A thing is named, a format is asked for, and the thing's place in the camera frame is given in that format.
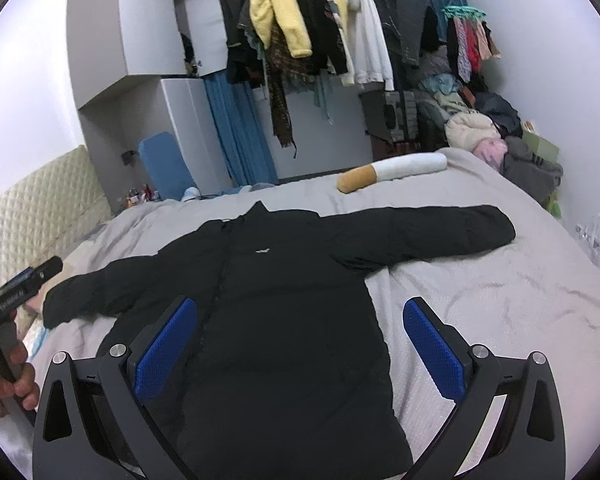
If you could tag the black storage rack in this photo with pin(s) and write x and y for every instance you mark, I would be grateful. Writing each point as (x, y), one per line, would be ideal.
(391, 122)

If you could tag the green sock drying hanger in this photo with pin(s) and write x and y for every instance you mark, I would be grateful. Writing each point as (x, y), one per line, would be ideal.
(457, 9)

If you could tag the person's left hand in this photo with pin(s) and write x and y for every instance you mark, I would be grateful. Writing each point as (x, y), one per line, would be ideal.
(10, 384)

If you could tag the white hanging hoodie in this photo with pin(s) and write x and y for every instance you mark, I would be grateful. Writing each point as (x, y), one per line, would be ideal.
(367, 45)

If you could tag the cigarette shaped pillow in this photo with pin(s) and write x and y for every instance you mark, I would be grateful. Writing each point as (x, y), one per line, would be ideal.
(391, 169)

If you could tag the black hanging jacket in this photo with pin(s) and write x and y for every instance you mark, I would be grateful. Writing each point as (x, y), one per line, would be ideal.
(326, 41)

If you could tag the grey wardrobe cabinet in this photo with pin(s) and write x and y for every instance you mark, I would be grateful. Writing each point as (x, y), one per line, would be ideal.
(129, 81)

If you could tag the bottles on nightstand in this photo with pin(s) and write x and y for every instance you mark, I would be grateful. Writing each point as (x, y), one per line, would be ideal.
(137, 196)

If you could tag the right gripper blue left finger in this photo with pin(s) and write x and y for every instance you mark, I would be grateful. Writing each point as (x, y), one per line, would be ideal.
(92, 422)

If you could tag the black puffer jacket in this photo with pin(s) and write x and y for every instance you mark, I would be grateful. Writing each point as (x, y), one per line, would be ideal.
(287, 375)

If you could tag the yellow fleece hoodie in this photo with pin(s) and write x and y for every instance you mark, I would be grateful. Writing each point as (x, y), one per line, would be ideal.
(287, 15)

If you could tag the pile of clothes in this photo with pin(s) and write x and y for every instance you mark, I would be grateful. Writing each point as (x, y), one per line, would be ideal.
(453, 113)

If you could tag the cream quilted headboard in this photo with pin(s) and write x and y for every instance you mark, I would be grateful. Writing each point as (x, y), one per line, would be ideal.
(49, 212)

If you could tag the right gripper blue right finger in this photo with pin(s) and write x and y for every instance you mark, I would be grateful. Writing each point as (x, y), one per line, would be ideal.
(528, 441)

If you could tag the black wall socket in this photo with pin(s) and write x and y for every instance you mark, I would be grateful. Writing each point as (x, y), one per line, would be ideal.
(128, 157)

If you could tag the dark denim hanging jacket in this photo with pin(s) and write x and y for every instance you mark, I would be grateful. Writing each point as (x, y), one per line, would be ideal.
(403, 23)

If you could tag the blue curtain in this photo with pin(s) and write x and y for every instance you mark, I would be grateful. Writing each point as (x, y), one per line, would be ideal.
(247, 155)

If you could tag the dark plaid scarf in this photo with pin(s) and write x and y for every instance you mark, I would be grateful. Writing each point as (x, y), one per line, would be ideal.
(283, 70)

